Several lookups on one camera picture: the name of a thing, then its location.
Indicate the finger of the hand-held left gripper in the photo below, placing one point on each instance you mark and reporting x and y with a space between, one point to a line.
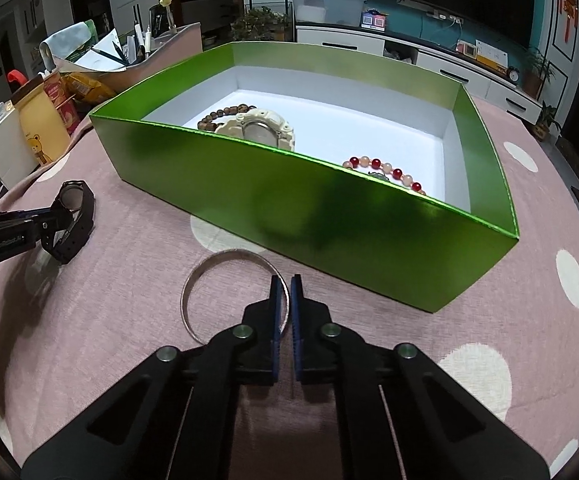
44 217
49 241

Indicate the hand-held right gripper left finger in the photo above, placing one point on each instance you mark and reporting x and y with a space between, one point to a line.
274 332

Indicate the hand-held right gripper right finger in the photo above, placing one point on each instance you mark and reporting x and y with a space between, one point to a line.
297 332

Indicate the black wrist watch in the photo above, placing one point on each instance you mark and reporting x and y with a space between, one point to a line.
77 235

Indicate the silver bangle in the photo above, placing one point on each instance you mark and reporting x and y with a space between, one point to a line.
234 253

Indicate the green cardboard box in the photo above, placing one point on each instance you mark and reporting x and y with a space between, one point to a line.
319 220

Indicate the cream wrist watch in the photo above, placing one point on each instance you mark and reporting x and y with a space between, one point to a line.
229 127

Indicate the green crystal jewelry piece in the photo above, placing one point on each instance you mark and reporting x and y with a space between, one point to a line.
379 176

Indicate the white cardboard box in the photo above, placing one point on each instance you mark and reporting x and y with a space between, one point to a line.
7 150

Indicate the yellow bottle with brown cap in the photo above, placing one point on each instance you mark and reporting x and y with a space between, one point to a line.
44 125

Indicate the pink dotted tablecloth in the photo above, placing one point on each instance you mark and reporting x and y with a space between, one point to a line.
119 310

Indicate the yellow snack packet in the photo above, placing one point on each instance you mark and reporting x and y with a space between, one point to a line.
89 89

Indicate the white paper sheet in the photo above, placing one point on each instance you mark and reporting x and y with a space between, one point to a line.
97 55

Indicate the green and white bag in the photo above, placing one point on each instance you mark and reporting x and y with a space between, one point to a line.
64 42

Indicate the beige desk organizer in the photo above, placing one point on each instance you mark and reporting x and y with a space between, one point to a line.
169 55

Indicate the pen with yellow duck topper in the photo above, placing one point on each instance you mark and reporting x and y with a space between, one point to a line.
168 0

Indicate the leafy plants in dark planter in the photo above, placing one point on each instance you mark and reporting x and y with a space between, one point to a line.
262 25

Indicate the white television cabinet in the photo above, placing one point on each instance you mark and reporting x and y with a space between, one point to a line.
419 55

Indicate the blue code sign stand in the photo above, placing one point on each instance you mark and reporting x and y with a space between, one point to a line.
373 20

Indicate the clear plastic storage box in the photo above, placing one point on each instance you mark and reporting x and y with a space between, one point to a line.
327 10

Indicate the small potted plant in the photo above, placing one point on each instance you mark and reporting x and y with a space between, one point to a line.
547 122

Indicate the small pink device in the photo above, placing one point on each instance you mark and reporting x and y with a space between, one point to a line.
467 49

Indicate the black alarm clock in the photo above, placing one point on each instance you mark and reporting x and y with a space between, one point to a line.
514 76

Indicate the white and yellow desk calendar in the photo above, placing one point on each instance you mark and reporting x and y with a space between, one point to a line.
492 54

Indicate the white power strip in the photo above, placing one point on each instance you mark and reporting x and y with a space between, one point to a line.
444 15

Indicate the tall potted plant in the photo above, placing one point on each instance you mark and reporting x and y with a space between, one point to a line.
537 77

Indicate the red knot wall ornament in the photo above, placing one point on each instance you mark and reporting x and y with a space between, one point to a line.
568 5

